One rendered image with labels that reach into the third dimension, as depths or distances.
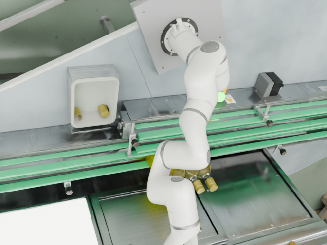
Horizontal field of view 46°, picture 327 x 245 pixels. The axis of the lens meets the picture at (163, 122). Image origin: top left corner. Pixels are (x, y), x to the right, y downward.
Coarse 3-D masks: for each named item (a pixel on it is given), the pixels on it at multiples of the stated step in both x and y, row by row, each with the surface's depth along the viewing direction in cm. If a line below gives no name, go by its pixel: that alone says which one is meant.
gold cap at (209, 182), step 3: (210, 177) 152; (207, 180) 151; (210, 180) 151; (213, 180) 151; (207, 183) 151; (210, 183) 150; (213, 183) 150; (207, 186) 151; (210, 186) 149; (213, 186) 149; (216, 186) 149; (210, 189) 149; (213, 189) 150; (216, 189) 151
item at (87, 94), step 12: (72, 84) 134; (84, 84) 144; (96, 84) 146; (108, 84) 148; (72, 96) 137; (84, 96) 147; (96, 96) 150; (108, 96) 151; (72, 108) 140; (84, 108) 151; (96, 108) 154; (108, 108) 154; (72, 120) 144; (84, 120) 149; (96, 120) 151; (108, 120) 152
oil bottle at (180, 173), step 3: (171, 171) 150; (174, 171) 150; (177, 171) 150; (180, 171) 150; (183, 171) 150; (174, 174) 149; (177, 174) 149; (180, 174) 149; (183, 174) 150; (183, 177) 150
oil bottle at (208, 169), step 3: (204, 168) 154; (207, 168) 154; (210, 168) 155; (201, 171) 153; (204, 171) 153; (207, 171) 154; (210, 171) 155; (201, 174) 154; (204, 174) 154; (198, 177) 156; (201, 177) 155
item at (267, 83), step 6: (270, 72) 178; (258, 78) 178; (264, 78) 174; (270, 78) 174; (276, 78) 175; (258, 84) 178; (264, 84) 174; (270, 84) 172; (276, 84) 174; (258, 90) 179; (264, 90) 175; (270, 90) 175; (276, 90) 176; (264, 96) 176
